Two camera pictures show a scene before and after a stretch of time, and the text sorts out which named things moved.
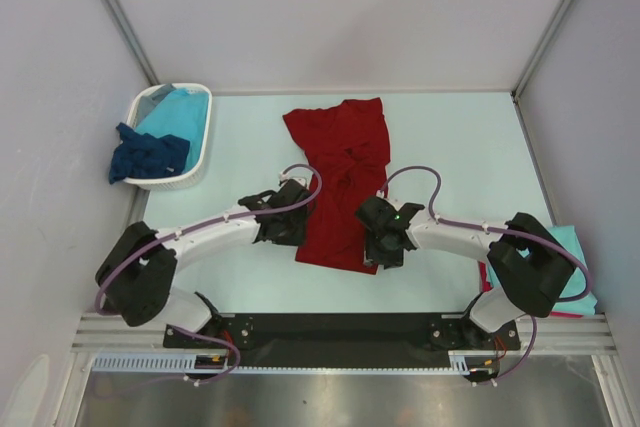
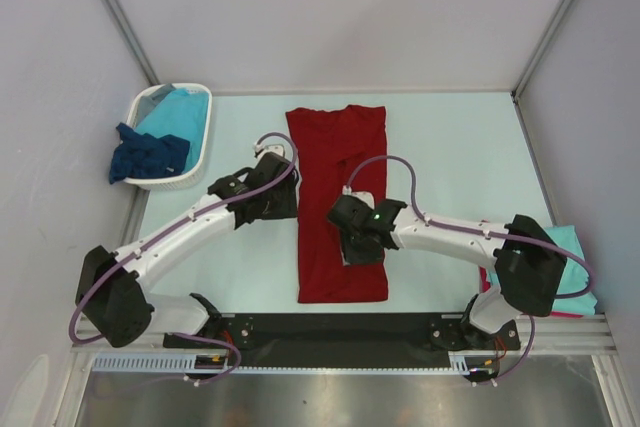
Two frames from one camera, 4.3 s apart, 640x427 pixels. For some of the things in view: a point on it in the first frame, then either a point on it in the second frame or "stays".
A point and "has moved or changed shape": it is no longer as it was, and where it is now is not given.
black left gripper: (298, 236) -> (287, 209)
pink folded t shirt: (486, 288) stays
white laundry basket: (186, 180) stays
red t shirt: (348, 146) has moved or changed shape
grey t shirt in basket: (150, 101) stays
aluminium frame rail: (109, 333) stays
